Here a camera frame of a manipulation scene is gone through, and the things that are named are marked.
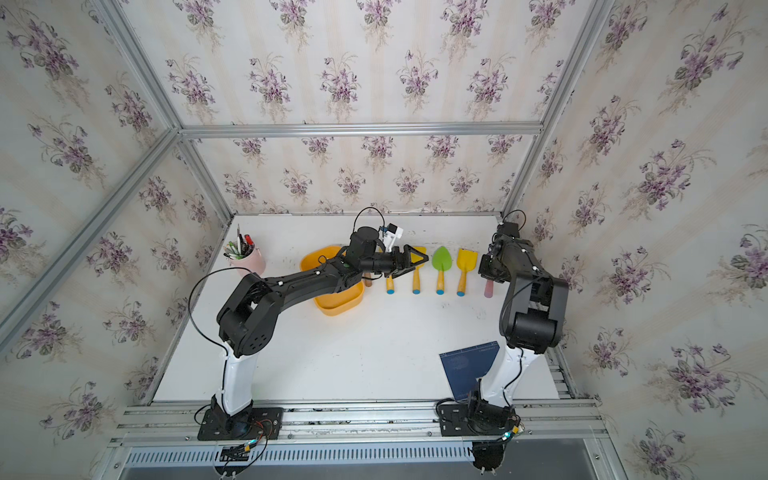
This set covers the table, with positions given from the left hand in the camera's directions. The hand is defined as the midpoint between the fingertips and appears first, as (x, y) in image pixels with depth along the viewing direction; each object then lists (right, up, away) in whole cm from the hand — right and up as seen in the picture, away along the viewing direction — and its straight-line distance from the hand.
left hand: (423, 265), depth 82 cm
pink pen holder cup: (-58, +3, +16) cm, 60 cm away
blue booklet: (+11, -29, +1) cm, 31 cm away
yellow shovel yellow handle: (-9, -8, +16) cm, 20 cm away
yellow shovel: (+18, 0, +23) cm, 29 cm away
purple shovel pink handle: (+22, -8, +9) cm, 25 cm away
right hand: (+25, -4, +15) cm, 30 cm away
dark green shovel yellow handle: (+10, -1, +23) cm, 25 cm away
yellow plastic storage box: (-25, -12, +8) cm, 29 cm away
